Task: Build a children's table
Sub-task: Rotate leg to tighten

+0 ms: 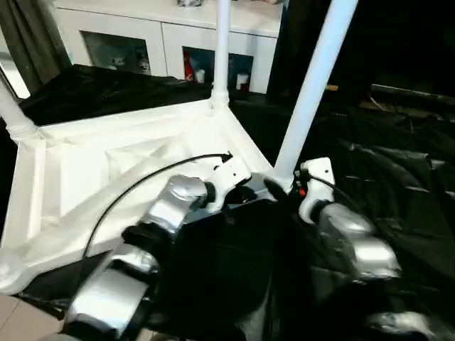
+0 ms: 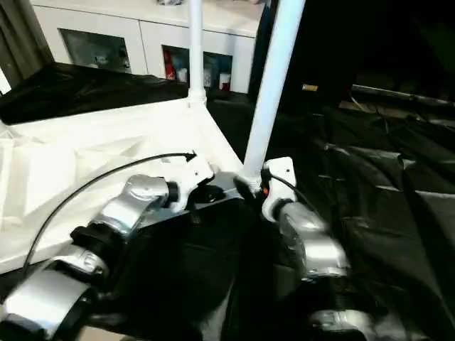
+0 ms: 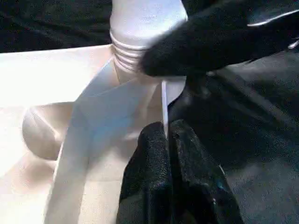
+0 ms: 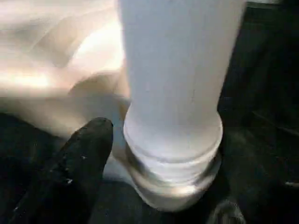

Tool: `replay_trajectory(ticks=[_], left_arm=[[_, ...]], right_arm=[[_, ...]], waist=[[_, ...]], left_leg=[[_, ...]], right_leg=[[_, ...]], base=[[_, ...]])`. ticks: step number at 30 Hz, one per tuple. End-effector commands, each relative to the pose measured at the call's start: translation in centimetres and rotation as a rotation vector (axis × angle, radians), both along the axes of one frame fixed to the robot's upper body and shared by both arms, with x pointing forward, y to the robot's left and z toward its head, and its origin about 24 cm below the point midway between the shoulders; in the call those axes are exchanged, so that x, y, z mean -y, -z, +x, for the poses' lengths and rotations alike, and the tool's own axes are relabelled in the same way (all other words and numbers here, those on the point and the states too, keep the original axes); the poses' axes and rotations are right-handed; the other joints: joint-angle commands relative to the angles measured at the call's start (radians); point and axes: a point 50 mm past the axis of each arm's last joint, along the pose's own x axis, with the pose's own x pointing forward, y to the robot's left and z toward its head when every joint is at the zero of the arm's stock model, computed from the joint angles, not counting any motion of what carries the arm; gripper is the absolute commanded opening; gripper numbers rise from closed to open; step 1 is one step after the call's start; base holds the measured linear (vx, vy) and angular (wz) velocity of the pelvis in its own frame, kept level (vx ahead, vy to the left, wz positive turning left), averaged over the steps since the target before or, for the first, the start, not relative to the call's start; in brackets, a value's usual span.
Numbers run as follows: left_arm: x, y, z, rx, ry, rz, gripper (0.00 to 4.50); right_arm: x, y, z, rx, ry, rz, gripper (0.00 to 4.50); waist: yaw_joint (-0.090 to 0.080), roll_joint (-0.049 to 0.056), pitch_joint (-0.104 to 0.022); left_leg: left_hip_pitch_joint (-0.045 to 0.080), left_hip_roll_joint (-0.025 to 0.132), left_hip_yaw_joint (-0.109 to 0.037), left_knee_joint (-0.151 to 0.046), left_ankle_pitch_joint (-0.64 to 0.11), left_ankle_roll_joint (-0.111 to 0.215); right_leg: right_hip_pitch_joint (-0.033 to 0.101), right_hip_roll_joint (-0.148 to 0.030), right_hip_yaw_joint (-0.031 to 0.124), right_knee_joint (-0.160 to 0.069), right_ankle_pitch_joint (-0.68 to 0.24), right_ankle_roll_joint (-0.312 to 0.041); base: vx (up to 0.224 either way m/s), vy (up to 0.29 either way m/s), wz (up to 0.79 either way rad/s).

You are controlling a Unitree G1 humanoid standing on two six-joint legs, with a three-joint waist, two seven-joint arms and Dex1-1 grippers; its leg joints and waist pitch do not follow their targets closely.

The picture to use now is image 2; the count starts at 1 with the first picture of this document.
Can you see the white glass-door cabinet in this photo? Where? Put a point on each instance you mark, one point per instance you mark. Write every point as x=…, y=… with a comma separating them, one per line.
x=149, y=25

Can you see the white plastic table top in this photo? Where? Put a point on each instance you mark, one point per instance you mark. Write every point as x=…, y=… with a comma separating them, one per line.
x=89, y=142

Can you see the small tan label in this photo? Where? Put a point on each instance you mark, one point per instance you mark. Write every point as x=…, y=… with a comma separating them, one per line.
x=309, y=87

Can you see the red bottle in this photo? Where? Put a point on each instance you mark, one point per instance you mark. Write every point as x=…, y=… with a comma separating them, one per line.
x=168, y=65

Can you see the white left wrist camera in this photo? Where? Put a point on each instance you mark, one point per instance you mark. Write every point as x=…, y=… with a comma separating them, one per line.
x=193, y=174

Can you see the black mat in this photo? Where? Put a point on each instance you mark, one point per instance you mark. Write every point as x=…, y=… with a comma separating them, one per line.
x=373, y=213

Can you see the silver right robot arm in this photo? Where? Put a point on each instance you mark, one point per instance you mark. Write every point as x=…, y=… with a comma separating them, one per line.
x=313, y=241

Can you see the grey curtain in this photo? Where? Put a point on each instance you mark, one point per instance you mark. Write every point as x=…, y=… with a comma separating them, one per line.
x=17, y=39

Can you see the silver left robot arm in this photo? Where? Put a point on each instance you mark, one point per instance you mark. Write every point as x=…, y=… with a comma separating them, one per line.
x=135, y=202

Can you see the white plastic table leg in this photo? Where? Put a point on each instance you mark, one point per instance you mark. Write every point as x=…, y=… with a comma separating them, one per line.
x=273, y=78
x=196, y=46

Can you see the dark metal pole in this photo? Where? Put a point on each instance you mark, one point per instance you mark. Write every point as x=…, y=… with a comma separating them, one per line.
x=401, y=94

